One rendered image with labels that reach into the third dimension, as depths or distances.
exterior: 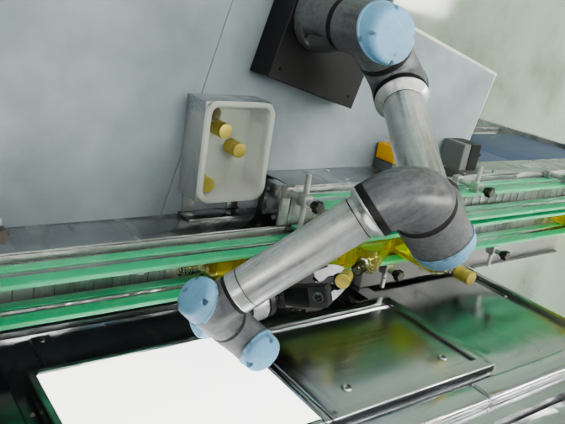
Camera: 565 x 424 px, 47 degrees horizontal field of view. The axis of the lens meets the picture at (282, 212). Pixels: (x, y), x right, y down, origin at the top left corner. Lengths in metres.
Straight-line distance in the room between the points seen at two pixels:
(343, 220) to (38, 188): 0.63
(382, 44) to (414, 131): 0.18
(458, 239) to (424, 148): 0.21
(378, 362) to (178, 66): 0.75
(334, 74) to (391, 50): 0.26
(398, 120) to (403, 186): 0.30
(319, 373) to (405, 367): 0.20
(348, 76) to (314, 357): 0.66
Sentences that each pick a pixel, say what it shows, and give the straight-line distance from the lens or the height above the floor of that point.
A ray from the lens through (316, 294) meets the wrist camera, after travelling 1.28.
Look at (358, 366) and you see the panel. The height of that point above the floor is 1.20.
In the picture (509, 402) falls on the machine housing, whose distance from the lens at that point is 1.46.
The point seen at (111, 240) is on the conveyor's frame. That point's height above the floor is 0.86.
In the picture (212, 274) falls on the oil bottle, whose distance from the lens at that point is 1.37.
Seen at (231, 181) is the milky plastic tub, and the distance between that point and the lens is 1.51.
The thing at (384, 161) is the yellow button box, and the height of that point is 0.79.
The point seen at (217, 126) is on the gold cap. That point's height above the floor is 0.80.
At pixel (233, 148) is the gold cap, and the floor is 0.81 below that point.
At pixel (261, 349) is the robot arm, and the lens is 1.15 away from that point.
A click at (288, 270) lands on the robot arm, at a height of 1.25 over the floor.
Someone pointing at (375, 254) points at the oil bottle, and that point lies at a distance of 1.52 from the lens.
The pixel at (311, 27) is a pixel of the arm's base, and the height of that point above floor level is 0.88.
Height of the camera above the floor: 1.98
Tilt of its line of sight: 48 degrees down
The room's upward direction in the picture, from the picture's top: 121 degrees clockwise
